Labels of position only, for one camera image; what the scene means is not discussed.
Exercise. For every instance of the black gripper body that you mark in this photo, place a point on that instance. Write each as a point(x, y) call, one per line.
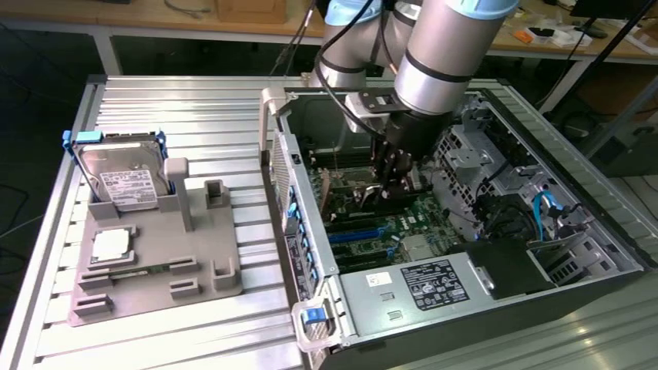
point(417, 135)

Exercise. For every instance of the graphics card with fan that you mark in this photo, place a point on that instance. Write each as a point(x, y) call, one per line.
point(350, 192)

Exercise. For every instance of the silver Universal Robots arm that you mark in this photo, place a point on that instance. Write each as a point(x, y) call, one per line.
point(443, 46)

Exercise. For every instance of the thin locking lever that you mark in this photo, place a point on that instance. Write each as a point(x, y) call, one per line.
point(337, 160)

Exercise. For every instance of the metal disk bay cage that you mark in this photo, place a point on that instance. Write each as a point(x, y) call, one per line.
point(463, 154)

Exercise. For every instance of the green motherboard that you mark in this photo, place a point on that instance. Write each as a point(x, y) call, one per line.
point(422, 219)

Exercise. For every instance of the blue expansion slot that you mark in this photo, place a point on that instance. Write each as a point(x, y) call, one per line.
point(354, 236)

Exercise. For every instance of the silver chipset heatsink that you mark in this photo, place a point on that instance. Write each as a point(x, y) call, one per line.
point(421, 246)

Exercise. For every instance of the orange and white box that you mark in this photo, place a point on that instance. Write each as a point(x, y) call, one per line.
point(532, 35)

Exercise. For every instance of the grey power supply unit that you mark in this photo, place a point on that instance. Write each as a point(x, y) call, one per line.
point(370, 308)

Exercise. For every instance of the blue case latch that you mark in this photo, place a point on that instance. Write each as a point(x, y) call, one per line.
point(312, 316)

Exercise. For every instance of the black monitor stand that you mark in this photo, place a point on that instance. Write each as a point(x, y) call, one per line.
point(592, 27)

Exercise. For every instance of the open black PC case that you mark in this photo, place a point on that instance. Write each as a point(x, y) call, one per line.
point(515, 327)

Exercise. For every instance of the black slanted pole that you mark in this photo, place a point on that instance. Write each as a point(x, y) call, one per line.
point(619, 34)

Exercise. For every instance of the grey parts rack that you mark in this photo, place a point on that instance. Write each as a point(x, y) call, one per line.
point(154, 246)

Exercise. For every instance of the hard disk in blue caddy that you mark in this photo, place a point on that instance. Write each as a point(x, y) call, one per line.
point(110, 169)

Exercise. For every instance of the green RAM stick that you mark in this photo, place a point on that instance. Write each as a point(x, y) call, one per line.
point(140, 270)

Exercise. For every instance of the silver CPU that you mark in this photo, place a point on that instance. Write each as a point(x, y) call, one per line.
point(110, 244)

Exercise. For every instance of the wooden desk with white legs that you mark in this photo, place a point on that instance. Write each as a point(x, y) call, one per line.
point(78, 15)

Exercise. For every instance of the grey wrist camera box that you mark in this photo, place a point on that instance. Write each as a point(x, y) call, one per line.
point(368, 108)

